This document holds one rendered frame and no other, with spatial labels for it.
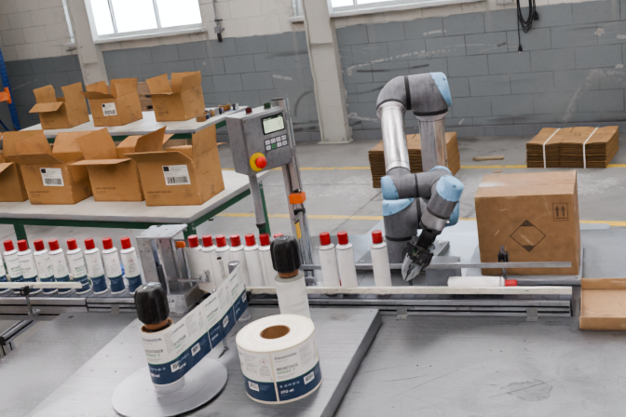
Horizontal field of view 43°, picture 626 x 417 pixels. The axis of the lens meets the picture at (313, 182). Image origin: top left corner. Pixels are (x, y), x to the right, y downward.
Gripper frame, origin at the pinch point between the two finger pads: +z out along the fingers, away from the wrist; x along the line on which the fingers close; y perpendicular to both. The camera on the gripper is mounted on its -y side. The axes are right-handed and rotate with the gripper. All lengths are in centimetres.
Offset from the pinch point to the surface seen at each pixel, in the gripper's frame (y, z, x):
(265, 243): 1.9, 11.7, -45.2
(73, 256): 3, 52, -108
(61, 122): -364, 206, -338
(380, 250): 2.5, -4.9, -10.5
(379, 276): 2.8, 3.2, -7.4
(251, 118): -1, -24, -64
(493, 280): 2.0, -12.5, 23.2
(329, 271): 3.2, 9.3, -22.4
